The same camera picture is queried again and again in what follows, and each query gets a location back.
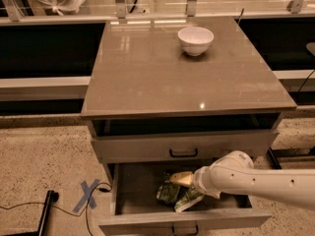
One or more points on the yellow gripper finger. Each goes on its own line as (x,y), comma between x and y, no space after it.
(184,179)

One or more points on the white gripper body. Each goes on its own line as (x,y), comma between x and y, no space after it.
(199,180)

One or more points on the green jalapeno chip bag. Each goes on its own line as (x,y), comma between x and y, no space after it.
(181,198)

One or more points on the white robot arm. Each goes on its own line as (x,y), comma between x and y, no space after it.
(235,174)

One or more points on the open grey middle drawer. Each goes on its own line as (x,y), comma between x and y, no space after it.
(135,210)

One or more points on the grey top drawer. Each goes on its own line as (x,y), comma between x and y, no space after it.
(144,148)

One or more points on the grey drawer cabinet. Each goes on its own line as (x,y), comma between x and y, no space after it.
(143,83)

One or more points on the black stand leg right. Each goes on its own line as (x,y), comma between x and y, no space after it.
(273,159)

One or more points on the black stand leg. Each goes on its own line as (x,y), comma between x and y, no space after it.
(273,159)
(50,199)

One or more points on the blue tape cross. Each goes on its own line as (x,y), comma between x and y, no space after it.
(86,198)

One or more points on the black stand leg left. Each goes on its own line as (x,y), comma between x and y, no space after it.
(50,199)

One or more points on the white ceramic bowl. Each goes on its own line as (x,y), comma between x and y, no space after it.
(195,40)

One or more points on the black top drawer handle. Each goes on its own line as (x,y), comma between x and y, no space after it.
(183,153)

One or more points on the black drawer handle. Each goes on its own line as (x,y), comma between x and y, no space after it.
(183,153)
(185,231)

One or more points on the black middle drawer handle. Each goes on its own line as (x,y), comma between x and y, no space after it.
(185,231)

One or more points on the metal railing post centre-left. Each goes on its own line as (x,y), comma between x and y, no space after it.
(120,8)

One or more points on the metal railing post left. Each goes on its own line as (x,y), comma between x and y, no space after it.
(13,11)

